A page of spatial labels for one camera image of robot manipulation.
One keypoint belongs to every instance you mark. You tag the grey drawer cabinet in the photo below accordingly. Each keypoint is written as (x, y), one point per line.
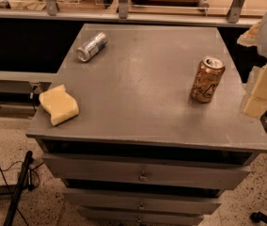
(134, 101)

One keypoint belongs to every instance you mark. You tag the grey metal rail shelf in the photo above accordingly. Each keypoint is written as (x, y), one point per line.
(210, 12)

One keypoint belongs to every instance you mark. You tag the middle grey drawer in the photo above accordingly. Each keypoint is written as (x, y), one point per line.
(137, 201)

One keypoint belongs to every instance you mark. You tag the black tripod leg left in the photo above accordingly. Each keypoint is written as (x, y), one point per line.
(18, 189)

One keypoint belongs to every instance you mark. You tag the orange soda can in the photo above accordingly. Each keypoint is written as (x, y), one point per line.
(208, 76)

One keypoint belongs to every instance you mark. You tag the silver blue soda can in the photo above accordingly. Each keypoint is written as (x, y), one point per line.
(91, 47)

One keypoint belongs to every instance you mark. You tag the yellow sponge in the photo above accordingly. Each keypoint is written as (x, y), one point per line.
(59, 104)

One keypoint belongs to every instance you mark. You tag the top grey drawer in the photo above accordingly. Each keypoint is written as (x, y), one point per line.
(133, 170)

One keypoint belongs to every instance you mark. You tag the black object bottom right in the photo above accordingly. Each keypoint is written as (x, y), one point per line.
(258, 217)

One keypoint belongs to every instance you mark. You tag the bottom grey drawer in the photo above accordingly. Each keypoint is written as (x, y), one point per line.
(140, 217)

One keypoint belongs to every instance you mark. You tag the grey drawer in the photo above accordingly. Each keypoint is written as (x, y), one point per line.
(133, 170)
(140, 217)
(137, 201)

